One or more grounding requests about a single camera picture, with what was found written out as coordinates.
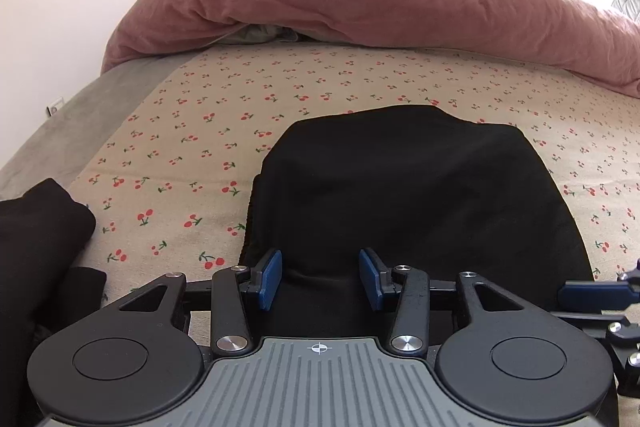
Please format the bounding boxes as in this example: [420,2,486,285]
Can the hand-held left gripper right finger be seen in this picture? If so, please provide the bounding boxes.
[359,247,527,354]

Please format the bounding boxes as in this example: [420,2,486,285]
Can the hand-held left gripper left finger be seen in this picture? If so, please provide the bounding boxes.
[119,248,284,356]

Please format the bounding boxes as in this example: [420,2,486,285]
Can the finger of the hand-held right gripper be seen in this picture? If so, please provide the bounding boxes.
[550,311,640,397]
[556,258,640,311]

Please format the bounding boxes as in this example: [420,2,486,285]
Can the black pants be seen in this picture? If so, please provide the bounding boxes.
[239,104,608,360]

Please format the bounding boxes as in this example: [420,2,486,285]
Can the cherry printed bed cover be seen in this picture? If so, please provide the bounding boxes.
[65,44,640,308]

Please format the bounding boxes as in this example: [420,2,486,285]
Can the black garment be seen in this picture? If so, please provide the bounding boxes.
[0,178,109,427]

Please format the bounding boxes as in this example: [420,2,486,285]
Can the grey bed sheet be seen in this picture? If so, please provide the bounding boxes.
[0,54,182,202]

